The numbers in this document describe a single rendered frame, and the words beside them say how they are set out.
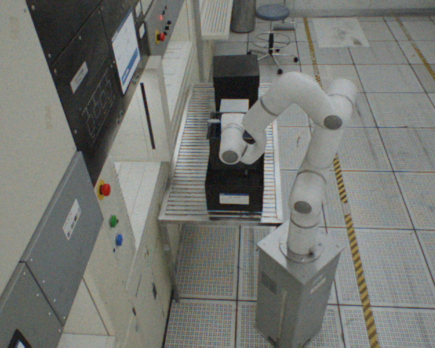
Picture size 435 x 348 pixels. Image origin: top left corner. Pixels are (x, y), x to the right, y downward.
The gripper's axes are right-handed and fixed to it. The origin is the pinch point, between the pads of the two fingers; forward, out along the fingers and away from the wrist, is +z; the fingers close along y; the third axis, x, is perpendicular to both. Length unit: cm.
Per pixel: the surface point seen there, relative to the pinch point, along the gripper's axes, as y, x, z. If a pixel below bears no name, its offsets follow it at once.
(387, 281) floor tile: 92, -125, 1
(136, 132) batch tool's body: -49, -19, 9
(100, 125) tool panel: -38, 27, -50
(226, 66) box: -9, -24, 85
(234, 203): -0.1, -43.2, -14.2
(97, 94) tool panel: -38, 35, -46
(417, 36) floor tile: 205, -126, 355
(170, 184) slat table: -35, -49, 4
